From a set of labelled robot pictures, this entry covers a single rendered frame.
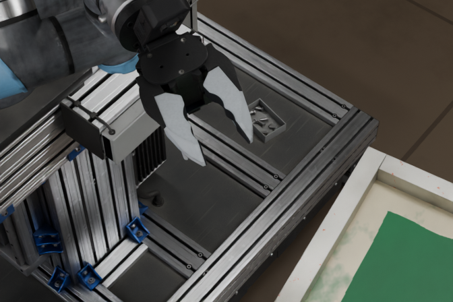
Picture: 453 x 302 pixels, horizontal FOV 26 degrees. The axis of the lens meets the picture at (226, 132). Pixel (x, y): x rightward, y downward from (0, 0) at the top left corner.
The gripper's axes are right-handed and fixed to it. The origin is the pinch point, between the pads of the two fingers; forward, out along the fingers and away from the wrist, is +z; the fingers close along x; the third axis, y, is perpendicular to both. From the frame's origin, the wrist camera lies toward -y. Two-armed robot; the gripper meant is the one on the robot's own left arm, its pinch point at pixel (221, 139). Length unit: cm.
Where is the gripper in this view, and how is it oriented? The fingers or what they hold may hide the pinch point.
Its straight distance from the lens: 97.0
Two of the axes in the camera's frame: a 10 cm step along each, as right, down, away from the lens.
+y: 1.2, 5.5, 8.3
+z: 4.5, 7.1, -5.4
